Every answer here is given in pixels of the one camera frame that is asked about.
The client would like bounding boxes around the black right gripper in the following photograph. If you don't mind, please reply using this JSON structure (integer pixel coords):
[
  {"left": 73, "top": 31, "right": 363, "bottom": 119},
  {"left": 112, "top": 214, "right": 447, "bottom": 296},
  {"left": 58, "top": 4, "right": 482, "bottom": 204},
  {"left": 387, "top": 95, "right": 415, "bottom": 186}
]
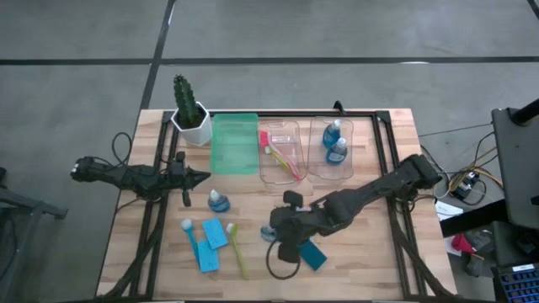
[{"left": 269, "top": 189, "right": 316, "bottom": 264}]

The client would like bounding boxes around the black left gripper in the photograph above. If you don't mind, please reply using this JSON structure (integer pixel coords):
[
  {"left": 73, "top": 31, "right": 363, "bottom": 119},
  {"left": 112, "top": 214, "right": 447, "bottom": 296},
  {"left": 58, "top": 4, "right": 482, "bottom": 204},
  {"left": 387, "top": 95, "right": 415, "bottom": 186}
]
[{"left": 170, "top": 151, "right": 211, "bottom": 208}]

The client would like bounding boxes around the blue Dawn dish soap bottle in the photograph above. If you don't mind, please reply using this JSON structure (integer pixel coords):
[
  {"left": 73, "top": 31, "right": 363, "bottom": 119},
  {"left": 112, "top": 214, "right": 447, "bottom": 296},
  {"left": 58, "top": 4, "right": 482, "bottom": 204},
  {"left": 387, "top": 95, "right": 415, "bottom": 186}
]
[
  {"left": 207, "top": 189, "right": 232, "bottom": 214},
  {"left": 322, "top": 119, "right": 342, "bottom": 148},
  {"left": 324, "top": 137, "right": 349, "bottom": 166},
  {"left": 259, "top": 225, "right": 280, "bottom": 244}
]

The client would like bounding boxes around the dark blue scrub sponge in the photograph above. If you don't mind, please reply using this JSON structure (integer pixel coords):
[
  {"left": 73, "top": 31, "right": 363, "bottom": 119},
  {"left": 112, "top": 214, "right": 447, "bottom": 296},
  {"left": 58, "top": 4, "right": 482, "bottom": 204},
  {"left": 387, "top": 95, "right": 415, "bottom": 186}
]
[{"left": 299, "top": 238, "right": 328, "bottom": 272}]

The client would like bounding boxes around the green dish brush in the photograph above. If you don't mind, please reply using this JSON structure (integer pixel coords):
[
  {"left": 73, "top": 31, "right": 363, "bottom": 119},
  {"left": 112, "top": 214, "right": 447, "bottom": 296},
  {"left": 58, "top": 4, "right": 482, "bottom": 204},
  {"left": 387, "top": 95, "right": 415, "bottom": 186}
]
[
  {"left": 264, "top": 145, "right": 296, "bottom": 173},
  {"left": 225, "top": 222, "right": 249, "bottom": 281}
]

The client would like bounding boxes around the light blue sponge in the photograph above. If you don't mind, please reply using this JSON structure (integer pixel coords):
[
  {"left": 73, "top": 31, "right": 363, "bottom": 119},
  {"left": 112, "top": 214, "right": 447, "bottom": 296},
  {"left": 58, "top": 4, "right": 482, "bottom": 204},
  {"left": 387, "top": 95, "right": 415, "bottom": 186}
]
[
  {"left": 201, "top": 217, "right": 230, "bottom": 251},
  {"left": 195, "top": 239, "right": 221, "bottom": 274}
]

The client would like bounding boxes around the blue dish brush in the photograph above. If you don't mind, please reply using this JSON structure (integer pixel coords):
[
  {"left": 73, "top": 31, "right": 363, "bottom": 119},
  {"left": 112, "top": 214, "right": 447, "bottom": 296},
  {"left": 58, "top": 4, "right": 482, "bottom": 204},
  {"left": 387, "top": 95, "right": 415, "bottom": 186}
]
[{"left": 180, "top": 218, "right": 202, "bottom": 270}]

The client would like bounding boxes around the pink brush with red bristles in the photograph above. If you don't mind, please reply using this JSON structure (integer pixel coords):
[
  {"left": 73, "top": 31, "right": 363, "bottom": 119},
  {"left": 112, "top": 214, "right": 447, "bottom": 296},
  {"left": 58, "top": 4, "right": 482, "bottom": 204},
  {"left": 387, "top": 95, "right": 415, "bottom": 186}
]
[{"left": 259, "top": 130, "right": 304, "bottom": 182}]

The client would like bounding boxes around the white hexagonal plant pot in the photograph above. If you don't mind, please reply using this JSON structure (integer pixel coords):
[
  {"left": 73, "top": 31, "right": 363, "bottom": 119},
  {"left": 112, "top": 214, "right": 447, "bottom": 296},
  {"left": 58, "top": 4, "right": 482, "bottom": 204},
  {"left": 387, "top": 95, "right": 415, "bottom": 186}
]
[{"left": 170, "top": 101, "right": 214, "bottom": 147}]

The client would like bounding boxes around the translucent green plastic bin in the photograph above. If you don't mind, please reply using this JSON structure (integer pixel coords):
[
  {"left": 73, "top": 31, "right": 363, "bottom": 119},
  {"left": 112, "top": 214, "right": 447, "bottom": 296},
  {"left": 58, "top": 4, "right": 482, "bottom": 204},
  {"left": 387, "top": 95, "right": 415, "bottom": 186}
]
[{"left": 209, "top": 112, "right": 260, "bottom": 176}]

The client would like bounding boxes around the clear plastic bin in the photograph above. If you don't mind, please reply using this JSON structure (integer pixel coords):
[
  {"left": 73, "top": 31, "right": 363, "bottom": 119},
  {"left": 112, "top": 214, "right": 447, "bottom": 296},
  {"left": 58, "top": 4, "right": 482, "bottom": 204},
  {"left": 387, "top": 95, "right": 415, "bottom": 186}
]
[
  {"left": 257, "top": 119, "right": 307, "bottom": 185},
  {"left": 307, "top": 115, "right": 355, "bottom": 182}
]

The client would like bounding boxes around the green cactus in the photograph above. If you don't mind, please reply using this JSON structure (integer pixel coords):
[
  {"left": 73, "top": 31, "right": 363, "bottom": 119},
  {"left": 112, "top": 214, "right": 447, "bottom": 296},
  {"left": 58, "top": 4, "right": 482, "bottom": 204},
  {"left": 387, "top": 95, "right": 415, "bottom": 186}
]
[{"left": 173, "top": 73, "right": 202, "bottom": 129}]

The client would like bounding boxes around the white paper sheet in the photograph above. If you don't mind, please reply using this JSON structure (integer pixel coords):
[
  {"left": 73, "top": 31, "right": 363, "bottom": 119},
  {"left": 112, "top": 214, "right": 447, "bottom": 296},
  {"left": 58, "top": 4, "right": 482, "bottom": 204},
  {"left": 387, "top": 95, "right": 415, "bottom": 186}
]
[{"left": 435, "top": 199, "right": 464, "bottom": 222}]

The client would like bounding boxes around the dark grey stand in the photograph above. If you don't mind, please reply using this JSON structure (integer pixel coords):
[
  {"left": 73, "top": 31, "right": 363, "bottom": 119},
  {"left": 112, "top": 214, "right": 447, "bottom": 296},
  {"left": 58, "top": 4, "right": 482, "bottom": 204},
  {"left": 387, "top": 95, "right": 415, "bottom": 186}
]
[{"left": 0, "top": 166, "right": 68, "bottom": 303}]

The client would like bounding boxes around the red object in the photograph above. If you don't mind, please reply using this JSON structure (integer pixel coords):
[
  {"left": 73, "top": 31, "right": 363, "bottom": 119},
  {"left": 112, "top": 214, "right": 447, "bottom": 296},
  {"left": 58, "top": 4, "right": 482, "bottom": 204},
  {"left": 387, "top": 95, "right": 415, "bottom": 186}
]
[{"left": 450, "top": 233, "right": 475, "bottom": 254}]

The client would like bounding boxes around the small blue electronics box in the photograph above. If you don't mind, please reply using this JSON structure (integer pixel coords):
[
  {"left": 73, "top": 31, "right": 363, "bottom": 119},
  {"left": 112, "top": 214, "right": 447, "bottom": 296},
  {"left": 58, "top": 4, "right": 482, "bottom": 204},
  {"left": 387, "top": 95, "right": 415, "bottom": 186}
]
[{"left": 448, "top": 170, "right": 481, "bottom": 201}]

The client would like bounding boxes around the dark grey bag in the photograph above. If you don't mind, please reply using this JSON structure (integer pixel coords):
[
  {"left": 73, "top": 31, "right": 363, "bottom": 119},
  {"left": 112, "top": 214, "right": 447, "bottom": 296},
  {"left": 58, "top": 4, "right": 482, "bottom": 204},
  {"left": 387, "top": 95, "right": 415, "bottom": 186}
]
[{"left": 465, "top": 229, "right": 498, "bottom": 277}]

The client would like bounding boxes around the backlit keyboard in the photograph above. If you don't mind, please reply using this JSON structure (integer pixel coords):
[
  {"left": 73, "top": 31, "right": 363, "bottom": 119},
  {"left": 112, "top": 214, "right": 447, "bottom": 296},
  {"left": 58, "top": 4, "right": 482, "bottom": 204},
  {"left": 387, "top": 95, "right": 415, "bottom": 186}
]
[{"left": 492, "top": 263, "right": 539, "bottom": 303}]

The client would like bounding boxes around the black equipment stand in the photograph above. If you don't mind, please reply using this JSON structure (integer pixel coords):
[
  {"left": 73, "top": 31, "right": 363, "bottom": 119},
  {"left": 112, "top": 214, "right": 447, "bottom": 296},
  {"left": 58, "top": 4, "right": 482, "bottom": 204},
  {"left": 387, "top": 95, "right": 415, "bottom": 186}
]
[{"left": 440, "top": 97, "right": 539, "bottom": 237}]

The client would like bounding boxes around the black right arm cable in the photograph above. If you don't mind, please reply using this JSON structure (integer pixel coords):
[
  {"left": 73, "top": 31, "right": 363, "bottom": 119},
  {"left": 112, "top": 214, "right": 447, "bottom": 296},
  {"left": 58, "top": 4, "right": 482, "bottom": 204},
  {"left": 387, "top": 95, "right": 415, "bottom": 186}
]
[{"left": 265, "top": 237, "right": 303, "bottom": 281}]

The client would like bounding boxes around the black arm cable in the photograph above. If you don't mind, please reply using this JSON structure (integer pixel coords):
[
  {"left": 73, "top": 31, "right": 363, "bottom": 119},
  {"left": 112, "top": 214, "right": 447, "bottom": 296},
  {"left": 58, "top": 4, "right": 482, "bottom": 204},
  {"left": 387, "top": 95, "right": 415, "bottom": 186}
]
[
  {"left": 110, "top": 131, "right": 132, "bottom": 167},
  {"left": 265, "top": 237, "right": 303, "bottom": 281}
]

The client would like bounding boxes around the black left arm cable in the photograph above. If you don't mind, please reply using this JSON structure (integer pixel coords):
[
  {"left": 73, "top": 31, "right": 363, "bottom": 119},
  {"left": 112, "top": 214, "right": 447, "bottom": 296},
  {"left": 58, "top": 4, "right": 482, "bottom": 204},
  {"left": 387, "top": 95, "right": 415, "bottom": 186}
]
[{"left": 110, "top": 131, "right": 132, "bottom": 167}]

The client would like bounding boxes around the black aluminium rig frame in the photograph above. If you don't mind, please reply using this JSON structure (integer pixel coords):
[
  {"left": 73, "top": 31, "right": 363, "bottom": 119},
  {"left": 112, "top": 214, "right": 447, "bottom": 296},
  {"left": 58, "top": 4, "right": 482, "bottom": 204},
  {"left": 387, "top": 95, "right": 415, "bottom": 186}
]
[{"left": 99, "top": 109, "right": 458, "bottom": 302}]

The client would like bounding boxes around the yellow and black cable bundle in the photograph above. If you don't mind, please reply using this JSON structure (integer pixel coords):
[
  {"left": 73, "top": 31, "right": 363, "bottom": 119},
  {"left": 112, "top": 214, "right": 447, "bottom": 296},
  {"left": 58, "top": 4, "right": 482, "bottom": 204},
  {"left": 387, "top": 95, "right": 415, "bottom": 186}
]
[{"left": 433, "top": 132, "right": 504, "bottom": 207}]

